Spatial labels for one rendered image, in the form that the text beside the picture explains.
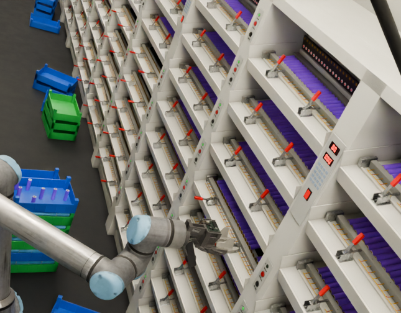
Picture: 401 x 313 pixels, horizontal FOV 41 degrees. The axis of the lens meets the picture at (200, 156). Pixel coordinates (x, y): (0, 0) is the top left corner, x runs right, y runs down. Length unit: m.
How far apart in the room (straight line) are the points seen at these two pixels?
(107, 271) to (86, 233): 1.67
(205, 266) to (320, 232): 0.72
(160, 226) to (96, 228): 1.70
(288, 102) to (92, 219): 1.91
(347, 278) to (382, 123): 0.41
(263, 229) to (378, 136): 0.52
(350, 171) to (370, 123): 0.14
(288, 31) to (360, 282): 1.00
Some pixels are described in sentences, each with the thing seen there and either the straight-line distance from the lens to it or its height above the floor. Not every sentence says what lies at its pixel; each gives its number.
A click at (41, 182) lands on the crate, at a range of 2.82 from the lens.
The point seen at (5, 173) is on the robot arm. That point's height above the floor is 0.95.
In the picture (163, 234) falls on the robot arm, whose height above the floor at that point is 1.07.
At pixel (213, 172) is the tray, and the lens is 2.26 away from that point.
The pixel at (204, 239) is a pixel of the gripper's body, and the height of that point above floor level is 1.07.
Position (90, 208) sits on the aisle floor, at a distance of 3.46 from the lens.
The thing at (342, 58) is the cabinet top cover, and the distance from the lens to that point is 1.58.
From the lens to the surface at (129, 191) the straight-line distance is 3.07.
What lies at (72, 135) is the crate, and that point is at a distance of 4.05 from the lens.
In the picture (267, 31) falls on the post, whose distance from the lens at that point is 2.02.
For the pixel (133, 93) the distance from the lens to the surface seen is 3.28.
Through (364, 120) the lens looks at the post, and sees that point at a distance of 1.46.
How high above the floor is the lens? 2.05
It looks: 27 degrees down
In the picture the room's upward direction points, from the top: 24 degrees clockwise
